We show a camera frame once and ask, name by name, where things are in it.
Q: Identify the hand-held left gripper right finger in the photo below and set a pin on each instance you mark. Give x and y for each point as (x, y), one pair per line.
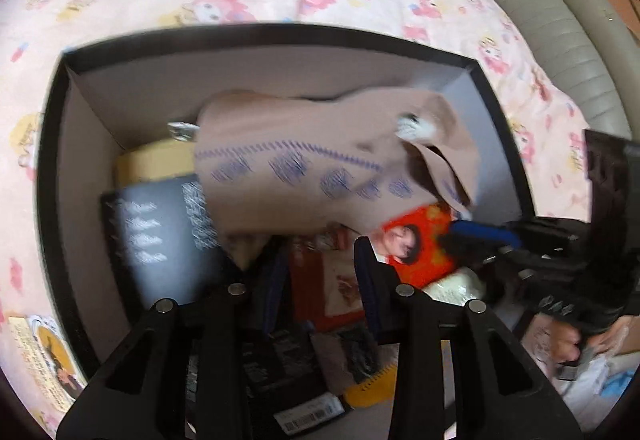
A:
(371, 292)

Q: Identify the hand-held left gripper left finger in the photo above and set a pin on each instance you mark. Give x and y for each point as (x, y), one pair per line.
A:
(272, 290)

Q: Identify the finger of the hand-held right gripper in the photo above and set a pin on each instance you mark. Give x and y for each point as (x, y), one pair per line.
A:
(485, 232)
(470, 250)

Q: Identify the red photo card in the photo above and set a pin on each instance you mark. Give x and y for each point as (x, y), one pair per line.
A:
(420, 265)

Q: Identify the beige cloth with blue pattern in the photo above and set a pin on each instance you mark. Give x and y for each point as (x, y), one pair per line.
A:
(300, 135)

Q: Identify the black storage box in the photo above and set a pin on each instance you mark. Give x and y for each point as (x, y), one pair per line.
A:
(300, 70)

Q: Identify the person's right hand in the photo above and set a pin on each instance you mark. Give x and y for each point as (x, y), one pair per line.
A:
(565, 340)

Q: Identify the white fluffy item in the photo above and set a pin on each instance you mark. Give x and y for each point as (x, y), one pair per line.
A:
(455, 287)

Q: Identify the red and white packet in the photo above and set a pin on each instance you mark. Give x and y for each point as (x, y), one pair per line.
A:
(325, 292)

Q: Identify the grey printed pouch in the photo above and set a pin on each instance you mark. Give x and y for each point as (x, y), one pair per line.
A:
(345, 355)

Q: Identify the black box with barcode label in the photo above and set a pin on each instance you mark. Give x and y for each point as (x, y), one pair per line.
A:
(280, 370)

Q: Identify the yellow plastic item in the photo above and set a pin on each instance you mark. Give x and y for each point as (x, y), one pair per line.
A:
(370, 392)

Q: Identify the white and blue cloth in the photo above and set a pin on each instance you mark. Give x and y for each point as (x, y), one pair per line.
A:
(600, 385)

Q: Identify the black book with white text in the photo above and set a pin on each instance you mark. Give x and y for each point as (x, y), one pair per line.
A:
(160, 240)

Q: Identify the tan cardboard box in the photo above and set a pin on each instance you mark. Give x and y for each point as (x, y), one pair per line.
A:
(145, 162)

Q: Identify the silver foil packet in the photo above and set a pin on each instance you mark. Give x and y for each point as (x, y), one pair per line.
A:
(181, 131)

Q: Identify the round illustrated card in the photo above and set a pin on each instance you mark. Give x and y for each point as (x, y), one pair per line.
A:
(45, 350)

